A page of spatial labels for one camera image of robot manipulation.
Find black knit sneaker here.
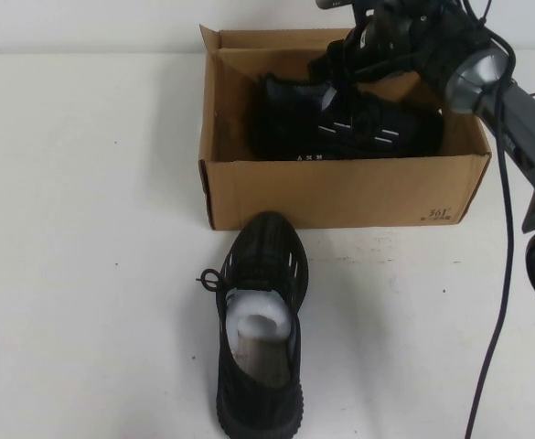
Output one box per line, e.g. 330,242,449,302
247,70,446,162
197,210,312,439

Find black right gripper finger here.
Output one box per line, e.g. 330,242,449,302
326,37,359,63
310,55,358,88

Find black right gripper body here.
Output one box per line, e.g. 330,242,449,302
348,3,417,68

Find white foam shoe stuffing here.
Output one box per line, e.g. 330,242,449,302
224,288,295,342

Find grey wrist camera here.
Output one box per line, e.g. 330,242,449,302
315,0,356,13

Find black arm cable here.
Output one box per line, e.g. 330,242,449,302
464,13,518,439

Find brown cardboard shoe box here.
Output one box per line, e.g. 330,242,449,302
198,23,493,231

